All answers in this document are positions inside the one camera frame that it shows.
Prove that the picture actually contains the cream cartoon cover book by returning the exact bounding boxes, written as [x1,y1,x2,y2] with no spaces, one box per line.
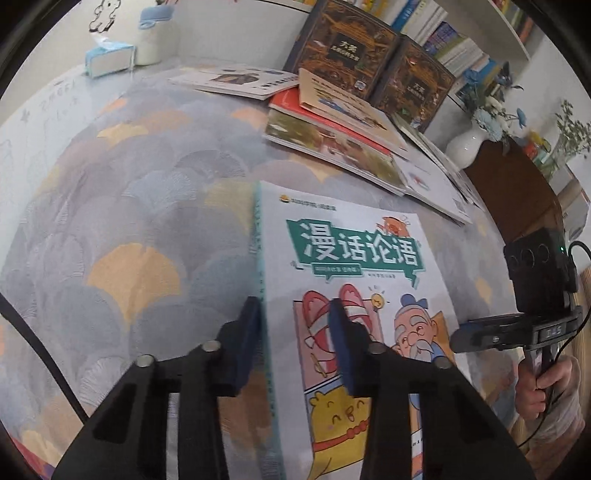
[298,68,411,158]

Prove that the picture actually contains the person's right hand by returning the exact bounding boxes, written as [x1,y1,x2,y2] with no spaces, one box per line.
[515,353,583,422]

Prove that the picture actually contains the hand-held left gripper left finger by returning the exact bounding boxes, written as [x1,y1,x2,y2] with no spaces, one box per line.
[51,295,265,480]

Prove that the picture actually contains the white vase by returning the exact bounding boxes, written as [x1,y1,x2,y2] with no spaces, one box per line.
[445,124,491,171]

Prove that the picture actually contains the dark ornate encyclopedia book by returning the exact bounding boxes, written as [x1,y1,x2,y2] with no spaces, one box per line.
[283,0,402,100]
[369,37,458,132]

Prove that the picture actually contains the row of shelf books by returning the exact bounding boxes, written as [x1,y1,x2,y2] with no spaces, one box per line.
[355,0,536,88]

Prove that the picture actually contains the brown wooden cabinet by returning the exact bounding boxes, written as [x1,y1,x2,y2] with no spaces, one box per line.
[462,138,573,259]

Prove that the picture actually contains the meadow painting picture book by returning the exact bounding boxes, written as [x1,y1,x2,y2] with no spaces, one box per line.
[263,110,408,197]

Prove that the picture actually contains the white canister blue lid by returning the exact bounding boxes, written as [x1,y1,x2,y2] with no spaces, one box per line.
[136,4,181,65]

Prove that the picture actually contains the colourful small boxes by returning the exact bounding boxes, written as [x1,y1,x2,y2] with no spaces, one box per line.
[522,131,555,164]

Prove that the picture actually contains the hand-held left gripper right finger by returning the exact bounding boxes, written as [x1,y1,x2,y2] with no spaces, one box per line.
[327,298,539,480]

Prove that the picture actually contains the green plant sprigs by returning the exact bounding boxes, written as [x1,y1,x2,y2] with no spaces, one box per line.
[551,99,591,162]

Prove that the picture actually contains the white thin illustrated book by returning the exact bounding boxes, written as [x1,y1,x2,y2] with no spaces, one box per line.
[168,67,301,100]

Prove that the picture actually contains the blue white tissue box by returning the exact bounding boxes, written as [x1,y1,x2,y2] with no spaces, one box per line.
[84,37,137,77]

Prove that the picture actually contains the blue flower bouquet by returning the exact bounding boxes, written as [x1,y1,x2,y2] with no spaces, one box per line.
[455,60,527,144]

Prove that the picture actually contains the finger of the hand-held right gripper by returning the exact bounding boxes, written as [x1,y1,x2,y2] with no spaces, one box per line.
[450,314,534,354]

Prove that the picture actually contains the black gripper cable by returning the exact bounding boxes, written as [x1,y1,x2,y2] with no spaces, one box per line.
[567,240,591,296]

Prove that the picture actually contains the fan pattern tablecloth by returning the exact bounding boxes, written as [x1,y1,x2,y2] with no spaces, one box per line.
[0,60,522,480]

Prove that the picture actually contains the white animal wall sticker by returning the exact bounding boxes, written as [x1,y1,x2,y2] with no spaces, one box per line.
[88,0,116,34]

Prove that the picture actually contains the white comic book green title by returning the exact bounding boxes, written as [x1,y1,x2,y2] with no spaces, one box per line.
[247,180,518,480]

